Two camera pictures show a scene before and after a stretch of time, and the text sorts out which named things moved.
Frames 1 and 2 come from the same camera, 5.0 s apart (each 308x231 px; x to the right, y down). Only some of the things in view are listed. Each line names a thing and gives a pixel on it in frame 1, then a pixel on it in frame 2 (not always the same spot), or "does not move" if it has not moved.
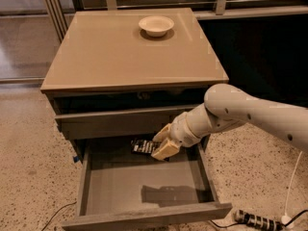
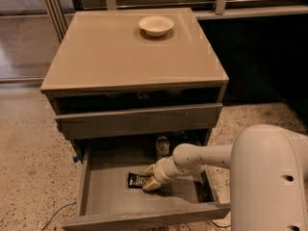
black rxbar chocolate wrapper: x=143 y=145 → x=136 y=181
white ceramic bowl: x=156 y=25 does not move
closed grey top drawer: x=118 y=123 does not move
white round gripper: x=180 y=131 → x=161 y=171
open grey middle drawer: x=117 y=186 does not move
